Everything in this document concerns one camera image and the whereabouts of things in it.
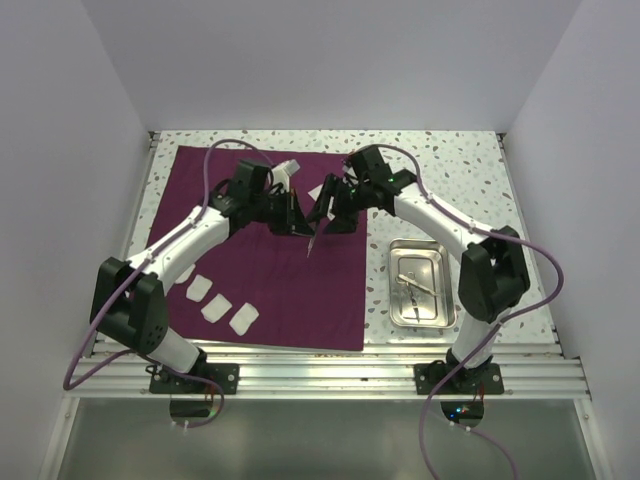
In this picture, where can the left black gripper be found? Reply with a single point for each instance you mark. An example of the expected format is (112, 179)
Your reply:
(293, 219)

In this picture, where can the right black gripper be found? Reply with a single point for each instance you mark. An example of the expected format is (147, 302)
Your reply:
(343, 222)

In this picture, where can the steel tweezers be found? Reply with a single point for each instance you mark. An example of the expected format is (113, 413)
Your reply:
(313, 239)

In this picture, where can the white gauze pad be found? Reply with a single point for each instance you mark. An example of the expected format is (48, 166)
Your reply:
(198, 288)
(243, 319)
(184, 276)
(216, 308)

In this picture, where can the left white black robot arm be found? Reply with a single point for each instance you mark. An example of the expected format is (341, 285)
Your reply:
(130, 305)

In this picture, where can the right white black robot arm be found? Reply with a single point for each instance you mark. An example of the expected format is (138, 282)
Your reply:
(493, 271)

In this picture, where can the white sachet packet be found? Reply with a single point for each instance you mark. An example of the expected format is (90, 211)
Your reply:
(315, 193)

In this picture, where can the purple cloth mat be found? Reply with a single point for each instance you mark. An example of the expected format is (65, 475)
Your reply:
(316, 302)

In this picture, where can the steel scissors in tray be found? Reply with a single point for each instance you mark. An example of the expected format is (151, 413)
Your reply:
(411, 284)

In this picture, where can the stainless steel tray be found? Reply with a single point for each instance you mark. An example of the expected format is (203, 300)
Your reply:
(428, 263)

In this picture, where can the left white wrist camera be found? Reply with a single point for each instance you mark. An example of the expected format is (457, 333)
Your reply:
(283, 172)

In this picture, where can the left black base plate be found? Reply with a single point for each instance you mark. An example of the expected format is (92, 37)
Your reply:
(225, 375)

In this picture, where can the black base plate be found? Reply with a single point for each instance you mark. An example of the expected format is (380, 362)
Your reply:
(486, 379)
(225, 375)

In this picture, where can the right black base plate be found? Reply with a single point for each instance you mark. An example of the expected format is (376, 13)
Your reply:
(486, 379)

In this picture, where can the aluminium rail frame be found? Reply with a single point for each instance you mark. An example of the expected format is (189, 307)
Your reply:
(356, 414)

